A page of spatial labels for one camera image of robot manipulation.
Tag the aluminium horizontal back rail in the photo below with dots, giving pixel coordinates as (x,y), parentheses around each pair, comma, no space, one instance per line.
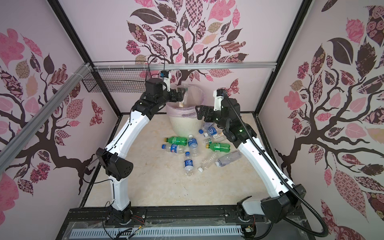
(200,66)

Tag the clear bottle green cap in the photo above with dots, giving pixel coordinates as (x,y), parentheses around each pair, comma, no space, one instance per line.
(184,97)

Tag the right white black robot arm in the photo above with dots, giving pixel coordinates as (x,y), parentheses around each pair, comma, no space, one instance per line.
(284,196)

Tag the white ribbed waste bin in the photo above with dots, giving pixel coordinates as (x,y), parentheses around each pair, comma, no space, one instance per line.
(184,127)

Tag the white slotted cable duct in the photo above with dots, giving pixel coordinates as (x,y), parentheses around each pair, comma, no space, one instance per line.
(155,232)

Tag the black wire mesh basket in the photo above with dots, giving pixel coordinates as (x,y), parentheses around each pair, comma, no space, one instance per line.
(117,78)

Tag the clear bottle bird label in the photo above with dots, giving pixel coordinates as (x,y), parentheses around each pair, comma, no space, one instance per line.
(214,139)

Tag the Pocari Sweat bottle white cap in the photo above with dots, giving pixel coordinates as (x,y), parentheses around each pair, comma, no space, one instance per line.
(193,146)

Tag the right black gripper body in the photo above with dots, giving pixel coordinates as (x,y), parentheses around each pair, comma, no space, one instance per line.
(218,120)

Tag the green bottle yellow cap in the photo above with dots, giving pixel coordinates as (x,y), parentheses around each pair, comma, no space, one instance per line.
(176,140)
(219,147)

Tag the aluminium left side rail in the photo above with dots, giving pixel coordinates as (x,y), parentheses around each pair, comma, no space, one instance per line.
(11,150)

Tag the clear bottle blue cap label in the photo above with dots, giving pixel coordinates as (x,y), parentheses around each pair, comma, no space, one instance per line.
(173,148)

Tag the Pocari bottle near bin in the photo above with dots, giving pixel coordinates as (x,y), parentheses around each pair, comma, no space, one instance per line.
(210,132)

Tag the clear crushed bottle white cap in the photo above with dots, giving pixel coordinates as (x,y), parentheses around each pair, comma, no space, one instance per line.
(208,162)

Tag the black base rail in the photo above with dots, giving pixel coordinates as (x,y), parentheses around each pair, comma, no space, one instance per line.
(140,215)

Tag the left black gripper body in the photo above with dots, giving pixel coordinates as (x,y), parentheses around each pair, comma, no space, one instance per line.
(170,96)

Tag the crushed clear bottle blue cap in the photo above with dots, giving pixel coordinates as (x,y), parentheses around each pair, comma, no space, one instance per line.
(204,128)

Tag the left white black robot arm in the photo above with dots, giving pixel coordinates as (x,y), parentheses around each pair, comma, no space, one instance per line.
(113,157)

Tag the pink plastic bin liner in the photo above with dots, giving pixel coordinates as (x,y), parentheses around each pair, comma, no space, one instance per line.
(194,96)

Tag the Pepsi water bottle blue label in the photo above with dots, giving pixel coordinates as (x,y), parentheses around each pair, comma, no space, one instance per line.
(188,164)

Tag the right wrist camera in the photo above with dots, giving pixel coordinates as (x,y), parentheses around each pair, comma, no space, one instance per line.
(219,96)

